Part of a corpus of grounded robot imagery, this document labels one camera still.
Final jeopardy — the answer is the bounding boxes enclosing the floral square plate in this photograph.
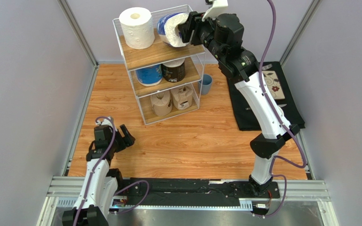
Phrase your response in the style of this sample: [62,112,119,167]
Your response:
[263,71,285,100]

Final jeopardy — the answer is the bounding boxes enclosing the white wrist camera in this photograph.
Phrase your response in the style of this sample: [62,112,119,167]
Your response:
[202,0,228,21]
[95,116,115,128]

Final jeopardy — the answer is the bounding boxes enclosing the brown paper roll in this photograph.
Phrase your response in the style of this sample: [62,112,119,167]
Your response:
[170,86,194,110]
[150,90,173,116]

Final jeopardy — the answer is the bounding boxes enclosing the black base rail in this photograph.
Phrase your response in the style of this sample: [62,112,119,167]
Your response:
[111,178,281,207]

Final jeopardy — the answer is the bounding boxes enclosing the blue white roll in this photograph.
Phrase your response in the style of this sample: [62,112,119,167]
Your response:
[156,13,189,48]

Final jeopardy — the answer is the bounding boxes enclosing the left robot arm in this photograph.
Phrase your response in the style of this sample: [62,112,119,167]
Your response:
[62,124,135,226]

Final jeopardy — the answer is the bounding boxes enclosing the black cloth placemat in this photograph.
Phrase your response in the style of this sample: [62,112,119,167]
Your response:
[228,61,305,131]

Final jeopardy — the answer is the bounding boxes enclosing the white wire wooden shelf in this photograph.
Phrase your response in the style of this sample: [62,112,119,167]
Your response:
[113,18,206,125]

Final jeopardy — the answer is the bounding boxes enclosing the black paper roll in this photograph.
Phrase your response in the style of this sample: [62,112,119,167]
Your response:
[161,58,186,83]

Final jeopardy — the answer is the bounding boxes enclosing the silver fork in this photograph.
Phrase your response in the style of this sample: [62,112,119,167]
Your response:
[262,64,272,71]

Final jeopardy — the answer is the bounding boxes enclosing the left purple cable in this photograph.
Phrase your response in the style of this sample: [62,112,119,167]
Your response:
[72,116,150,226]

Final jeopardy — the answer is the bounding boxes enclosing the brown paper roll front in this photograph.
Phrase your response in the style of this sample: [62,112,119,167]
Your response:
[170,86,194,110]

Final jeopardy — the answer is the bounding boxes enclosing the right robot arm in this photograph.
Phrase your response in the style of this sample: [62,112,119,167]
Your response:
[178,11,300,195]

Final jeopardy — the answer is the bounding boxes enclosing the blue patterned roll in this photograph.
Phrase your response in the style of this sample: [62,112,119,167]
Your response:
[136,65,163,87]

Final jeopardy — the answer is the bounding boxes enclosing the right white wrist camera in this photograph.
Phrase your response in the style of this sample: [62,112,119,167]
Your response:
[202,0,228,21]

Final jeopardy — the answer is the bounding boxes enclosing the blue plastic cup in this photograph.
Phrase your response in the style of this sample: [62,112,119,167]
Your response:
[198,74,213,95]

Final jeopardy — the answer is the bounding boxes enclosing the plain white paper roll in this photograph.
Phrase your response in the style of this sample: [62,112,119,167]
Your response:
[119,7,155,49]

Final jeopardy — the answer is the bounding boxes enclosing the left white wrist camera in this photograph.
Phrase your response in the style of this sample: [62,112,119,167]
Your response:
[95,116,115,128]

